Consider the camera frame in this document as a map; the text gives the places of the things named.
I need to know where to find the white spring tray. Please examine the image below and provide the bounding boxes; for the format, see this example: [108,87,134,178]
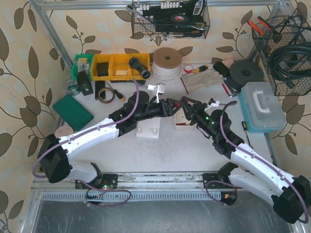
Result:
[174,109,195,131]

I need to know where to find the white peg base plate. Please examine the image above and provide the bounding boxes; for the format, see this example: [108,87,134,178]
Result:
[136,117,161,138]

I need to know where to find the brown tape roll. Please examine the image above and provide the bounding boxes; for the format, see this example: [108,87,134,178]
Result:
[97,87,115,104]

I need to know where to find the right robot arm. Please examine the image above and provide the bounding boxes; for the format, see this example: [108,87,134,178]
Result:
[182,97,311,224]

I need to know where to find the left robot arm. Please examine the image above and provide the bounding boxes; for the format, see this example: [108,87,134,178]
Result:
[37,91,184,183]

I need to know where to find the white work glove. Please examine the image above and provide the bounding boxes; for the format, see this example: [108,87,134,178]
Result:
[181,68,224,94]

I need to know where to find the red white tape roll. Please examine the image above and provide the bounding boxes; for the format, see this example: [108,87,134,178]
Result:
[184,65,192,73]

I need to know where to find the black brush block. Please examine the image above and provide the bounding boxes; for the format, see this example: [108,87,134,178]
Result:
[213,58,235,77]

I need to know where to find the small yellow black screwdriver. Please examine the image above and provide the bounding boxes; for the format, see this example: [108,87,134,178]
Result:
[241,121,253,148]

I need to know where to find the orange black screwdriver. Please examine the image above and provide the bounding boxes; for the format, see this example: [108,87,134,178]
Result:
[106,83,125,101]

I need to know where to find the yellow bin with pipe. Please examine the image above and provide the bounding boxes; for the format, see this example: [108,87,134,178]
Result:
[128,53,151,80]

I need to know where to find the grey pipe fitting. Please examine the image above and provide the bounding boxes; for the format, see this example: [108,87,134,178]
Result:
[128,57,151,79]

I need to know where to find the black foam disc spool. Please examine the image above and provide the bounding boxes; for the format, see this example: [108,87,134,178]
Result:
[227,60,264,91]

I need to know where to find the yellow bin with card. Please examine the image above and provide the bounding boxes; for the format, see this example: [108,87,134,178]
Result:
[110,53,131,81]

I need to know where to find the teal clear toolbox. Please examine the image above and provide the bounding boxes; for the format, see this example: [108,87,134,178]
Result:
[238,82,286,133]

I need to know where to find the black ribbed block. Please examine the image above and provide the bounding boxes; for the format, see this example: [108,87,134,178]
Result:
[95,81,106,100]

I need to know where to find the yellow bin with black box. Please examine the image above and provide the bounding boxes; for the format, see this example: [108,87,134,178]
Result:
[91,54,112,81]

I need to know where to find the black tape roll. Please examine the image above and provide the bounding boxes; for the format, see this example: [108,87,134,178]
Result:
[170,14,189,25]

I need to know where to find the black green meter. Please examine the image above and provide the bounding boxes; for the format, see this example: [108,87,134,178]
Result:
[77,71,93,96]

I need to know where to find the green storage bin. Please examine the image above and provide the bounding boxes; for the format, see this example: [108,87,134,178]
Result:
[71,54,94,81]

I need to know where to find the clear glass jar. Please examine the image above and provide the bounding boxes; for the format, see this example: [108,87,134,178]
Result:
[67,79,81,96]

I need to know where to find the green plastic case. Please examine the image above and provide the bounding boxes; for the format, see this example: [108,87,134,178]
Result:
[52,95,94,132]

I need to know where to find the silver wrench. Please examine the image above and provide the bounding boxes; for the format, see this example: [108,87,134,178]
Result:
[126,5,154,25]

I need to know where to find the round beige power socket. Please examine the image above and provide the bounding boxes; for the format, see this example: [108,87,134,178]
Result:
[54,125,74,138]

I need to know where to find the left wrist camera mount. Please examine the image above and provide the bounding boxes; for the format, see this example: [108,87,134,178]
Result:
[147,83,165,103]

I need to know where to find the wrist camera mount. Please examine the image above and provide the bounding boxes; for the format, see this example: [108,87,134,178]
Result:
[207,98,220,108]
[147,83,165,103]

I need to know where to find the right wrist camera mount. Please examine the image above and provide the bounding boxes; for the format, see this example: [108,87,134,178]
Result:
[207,98,220,108]

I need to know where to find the red handled tool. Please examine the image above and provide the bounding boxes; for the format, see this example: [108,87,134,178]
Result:
[222,83,238,98]

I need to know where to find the white cable spool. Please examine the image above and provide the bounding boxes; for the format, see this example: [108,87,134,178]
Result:
[152,47,183,82]

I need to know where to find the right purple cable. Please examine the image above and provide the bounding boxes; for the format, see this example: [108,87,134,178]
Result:
[206,100,311,224]

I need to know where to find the purple cable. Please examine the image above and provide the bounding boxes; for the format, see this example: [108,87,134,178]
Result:
[33,79,149,207]
[206,100,311,224]

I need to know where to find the aluminium front rail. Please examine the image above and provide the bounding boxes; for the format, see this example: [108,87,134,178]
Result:
[31,171,280,195]

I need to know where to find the centre wire basket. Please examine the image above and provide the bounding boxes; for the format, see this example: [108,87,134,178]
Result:
[126,0,210,41]

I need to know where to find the wire basket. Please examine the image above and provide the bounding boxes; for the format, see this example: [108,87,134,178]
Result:
[252,15,311,96]
[126,0,210,41]

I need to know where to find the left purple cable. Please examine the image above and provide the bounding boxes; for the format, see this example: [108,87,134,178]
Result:
[33,79,149,207]

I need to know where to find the right wire basket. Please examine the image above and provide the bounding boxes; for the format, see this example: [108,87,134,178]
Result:
[252,15,311,96]

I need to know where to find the orange handled pliers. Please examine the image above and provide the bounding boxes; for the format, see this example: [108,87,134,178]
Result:
[247,16,272,36]

